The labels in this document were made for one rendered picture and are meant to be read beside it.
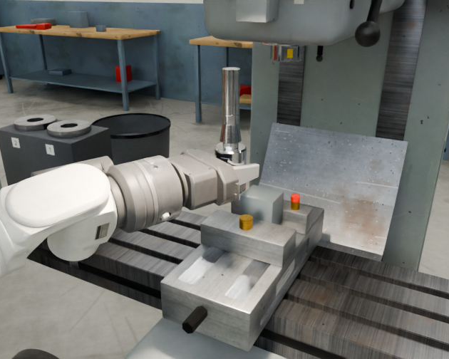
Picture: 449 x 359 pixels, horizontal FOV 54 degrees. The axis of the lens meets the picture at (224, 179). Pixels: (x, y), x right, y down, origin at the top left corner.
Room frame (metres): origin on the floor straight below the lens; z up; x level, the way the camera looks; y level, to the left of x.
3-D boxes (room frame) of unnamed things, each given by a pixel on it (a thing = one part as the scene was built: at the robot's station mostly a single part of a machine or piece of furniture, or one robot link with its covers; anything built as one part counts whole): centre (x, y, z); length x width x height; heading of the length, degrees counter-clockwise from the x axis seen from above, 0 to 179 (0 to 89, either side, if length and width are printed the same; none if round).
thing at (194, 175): (0.55, 0.06, 1.13); 0.13 x 0.12 x 0.10; 37
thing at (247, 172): (0.58, -0.03, 1.13); 0.06 x 0.02 x 0.03; 127
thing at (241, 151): (0.60, -0.01, 1.16); 0.05 x 0.05 x 0.01
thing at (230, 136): (0.60, -0.01, 1.22); 0.03 x 0.03 x 0.11
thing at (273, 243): (0.63, -0.04, 1.00); 0.15 x 0.06 x 0.04; 62
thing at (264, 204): (0.68, -0.07, 1.02); 0.06 x 0.05 x 0.06; 62
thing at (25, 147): (0.93, 0.38, 1.01); 0.22 x 0.12 x 0.20; 64
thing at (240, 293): (0.66, -0.05, 0.96); 0.35 x 0.15 x 0.11; 152
